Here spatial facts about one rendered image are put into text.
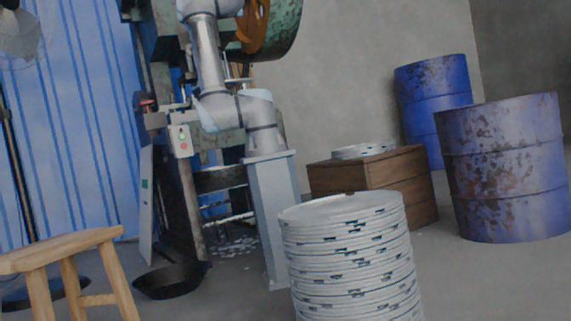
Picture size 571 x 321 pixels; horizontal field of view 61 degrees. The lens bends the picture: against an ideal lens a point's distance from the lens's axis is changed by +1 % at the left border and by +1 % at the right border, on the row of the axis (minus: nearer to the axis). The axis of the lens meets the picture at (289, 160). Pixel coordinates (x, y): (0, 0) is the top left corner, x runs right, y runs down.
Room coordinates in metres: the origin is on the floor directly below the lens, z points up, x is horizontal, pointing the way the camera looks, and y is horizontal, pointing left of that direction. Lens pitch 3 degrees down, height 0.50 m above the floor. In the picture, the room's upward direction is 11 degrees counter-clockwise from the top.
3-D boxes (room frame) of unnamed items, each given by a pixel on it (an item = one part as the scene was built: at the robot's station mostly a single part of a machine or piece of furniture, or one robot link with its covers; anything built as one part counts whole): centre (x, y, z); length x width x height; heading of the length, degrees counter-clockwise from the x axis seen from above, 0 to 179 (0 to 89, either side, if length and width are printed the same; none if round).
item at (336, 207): (1.09, -0.09, 0.32); 0.29 x 0.29 x 0.01
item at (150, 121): (2.08, 0.54, 0.62); 0.10 x 0.06 x 0.20; 116
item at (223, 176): (2.42, 0.37, 0.36); 0.34 x 0.34 x 0.10
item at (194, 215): (2.43, 0.67, 0.45); 0.92 x 0.12 x 0.90; 26
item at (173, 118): (2.42, 0.37, 0.67); 0.45 x 0.30 x 0.06; 116
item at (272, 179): (1.67, 0.08, 0.23); 0.19 x 0.19 x 0.45; 9
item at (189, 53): (2.38, 0.35, 1.04); 0.17 x 0.15 x 0.30; 26
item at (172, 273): (1.79, 0.52, 0.04); 0.30 x 0.30 x 0.07
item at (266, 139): (1.67, 0.08, 0.50); 0.15 x 0.15 x 0.10
